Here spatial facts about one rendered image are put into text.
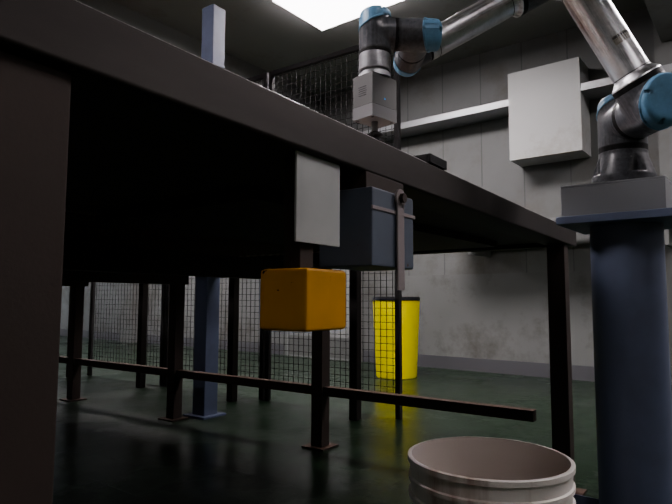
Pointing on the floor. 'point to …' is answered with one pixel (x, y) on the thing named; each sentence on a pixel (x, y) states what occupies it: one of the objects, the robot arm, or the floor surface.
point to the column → (630, 354)
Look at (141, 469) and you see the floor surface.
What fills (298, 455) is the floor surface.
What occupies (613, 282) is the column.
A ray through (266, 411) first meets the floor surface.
